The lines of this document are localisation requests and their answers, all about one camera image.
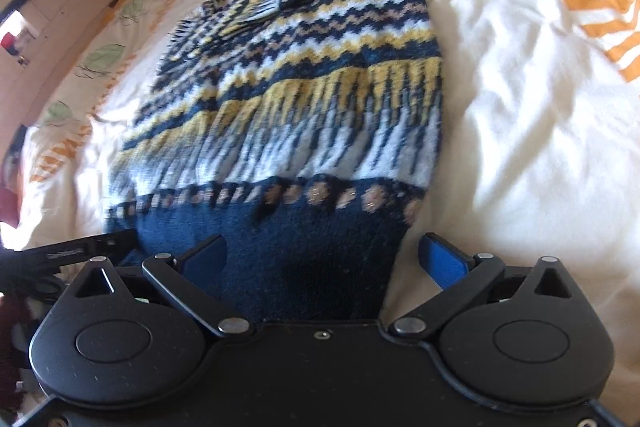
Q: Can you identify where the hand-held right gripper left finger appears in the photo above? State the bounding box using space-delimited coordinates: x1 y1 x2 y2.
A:
64 233 252 339

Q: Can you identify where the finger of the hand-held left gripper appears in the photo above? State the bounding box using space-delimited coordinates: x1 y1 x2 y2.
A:
27 229 139 267

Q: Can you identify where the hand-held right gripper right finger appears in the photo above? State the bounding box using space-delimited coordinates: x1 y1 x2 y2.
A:
389 232 574 337

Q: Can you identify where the navy yellow patterned knit sweater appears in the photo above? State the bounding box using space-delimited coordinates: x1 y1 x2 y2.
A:
102 0 446 323

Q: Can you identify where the white leaf print duvet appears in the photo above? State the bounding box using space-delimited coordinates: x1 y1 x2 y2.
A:
20 0 640 373

